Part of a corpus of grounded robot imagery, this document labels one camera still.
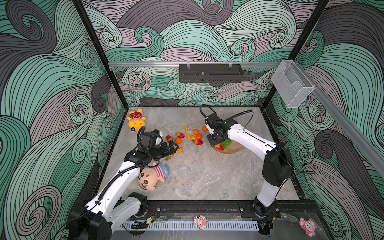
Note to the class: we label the yellow cow plush toy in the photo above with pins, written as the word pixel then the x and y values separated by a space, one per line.
pixel 136 120

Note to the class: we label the white slotted cable duct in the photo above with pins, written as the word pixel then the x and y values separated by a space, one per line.
pixel 210 226

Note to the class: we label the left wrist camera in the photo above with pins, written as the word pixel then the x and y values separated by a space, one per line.
pixel 152 139

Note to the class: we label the pink melody figurine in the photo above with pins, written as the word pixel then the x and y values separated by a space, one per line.
pixel 308 226

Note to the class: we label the black wall tray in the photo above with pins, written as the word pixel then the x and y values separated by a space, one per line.
pixel 215 74

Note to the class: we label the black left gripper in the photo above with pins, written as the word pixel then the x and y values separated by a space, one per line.
pixel 166 152

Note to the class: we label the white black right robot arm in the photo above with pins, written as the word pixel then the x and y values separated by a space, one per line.
pixel 276 164

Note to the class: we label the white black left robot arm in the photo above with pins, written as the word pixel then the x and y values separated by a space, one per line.
pixel 102 215

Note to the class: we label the red strawberry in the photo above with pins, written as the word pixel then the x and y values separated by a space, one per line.
pixel 169 157
pixel 198 142
pixel 219 147
pixel 180 135
pixel 169 138

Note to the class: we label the green grape bunch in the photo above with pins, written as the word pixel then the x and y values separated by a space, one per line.
pixel 226 143

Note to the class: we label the clear acrylic wall box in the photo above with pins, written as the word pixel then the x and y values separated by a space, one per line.
pixel 292 83

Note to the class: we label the pink scalloped fruit bowl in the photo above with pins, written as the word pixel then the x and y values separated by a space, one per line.
pixel 231 149

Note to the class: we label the boy doll plush toy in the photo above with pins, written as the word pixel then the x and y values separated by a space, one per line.
pixel 149 177

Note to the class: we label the pink white chopper figurine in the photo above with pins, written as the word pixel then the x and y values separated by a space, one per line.
pixel 200 222

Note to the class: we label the aluminium wall rail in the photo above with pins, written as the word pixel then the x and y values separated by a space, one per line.
pixel 152 64

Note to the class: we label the orange tangerine left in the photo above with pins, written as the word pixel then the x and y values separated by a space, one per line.
pixel 178 141

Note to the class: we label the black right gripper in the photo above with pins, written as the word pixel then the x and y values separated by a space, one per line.
pixel 211 142

